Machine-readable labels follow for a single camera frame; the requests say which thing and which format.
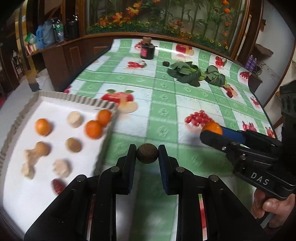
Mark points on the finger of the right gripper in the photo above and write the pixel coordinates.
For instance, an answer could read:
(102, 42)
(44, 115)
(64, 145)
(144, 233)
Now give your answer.
(214, 140)
(236, 136)

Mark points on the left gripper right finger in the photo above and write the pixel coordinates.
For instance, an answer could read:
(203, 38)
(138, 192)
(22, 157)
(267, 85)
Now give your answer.
(168, 171)

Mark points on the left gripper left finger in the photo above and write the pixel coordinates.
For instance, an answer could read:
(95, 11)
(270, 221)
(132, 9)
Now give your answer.
(127, 167)

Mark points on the orange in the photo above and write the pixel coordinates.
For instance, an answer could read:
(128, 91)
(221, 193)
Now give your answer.
(212, 127)

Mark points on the brown kiwi fruit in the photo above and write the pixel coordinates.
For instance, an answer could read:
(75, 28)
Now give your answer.
(147, 153)
(73, 145)

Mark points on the beige root chunk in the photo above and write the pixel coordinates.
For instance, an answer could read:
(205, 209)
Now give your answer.
(61, 168)
(31, 157)
(28, 171)
(74, 119)

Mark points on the small orange fruit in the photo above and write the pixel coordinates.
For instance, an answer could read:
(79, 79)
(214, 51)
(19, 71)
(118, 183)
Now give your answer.
(104, 117)

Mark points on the dark red jujube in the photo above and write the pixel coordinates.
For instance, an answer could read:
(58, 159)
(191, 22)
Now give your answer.
(58, 186)
(229, 93)

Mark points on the tan round fruit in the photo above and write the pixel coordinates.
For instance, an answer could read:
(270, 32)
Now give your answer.
(42, 148)

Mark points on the person's right hand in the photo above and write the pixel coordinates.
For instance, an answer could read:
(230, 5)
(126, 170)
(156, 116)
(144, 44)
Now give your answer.
(280, 209)

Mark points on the right bok choy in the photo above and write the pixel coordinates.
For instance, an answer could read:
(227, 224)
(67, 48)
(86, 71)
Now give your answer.
(214, 77)

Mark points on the bok choy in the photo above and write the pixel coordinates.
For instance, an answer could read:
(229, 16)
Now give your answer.
(186, 73)
(214, 77)

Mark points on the left bok choy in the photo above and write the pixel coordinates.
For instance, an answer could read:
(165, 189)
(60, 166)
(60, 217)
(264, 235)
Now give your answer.
(186, 73)

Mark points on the purple bottles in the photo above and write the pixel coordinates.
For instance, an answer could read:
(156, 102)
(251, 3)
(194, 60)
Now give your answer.
(251, 63)

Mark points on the white tray with chevron rim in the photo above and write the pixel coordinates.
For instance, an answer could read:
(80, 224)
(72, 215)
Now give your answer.
(23, 199)

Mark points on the small black object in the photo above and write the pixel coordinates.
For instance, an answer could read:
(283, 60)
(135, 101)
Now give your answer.
(166, 63)

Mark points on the black jar with pink label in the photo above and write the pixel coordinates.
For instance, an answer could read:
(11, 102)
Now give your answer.
(147, 49)

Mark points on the white bucket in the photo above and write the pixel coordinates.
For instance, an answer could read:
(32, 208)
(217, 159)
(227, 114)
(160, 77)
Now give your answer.
(44, 81)

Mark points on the wooden sideboard cabinet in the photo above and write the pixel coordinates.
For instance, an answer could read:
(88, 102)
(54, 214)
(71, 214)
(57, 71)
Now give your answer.
(65, 60)

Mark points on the blue bag on shelf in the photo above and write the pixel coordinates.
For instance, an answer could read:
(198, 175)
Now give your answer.
(45, 35)

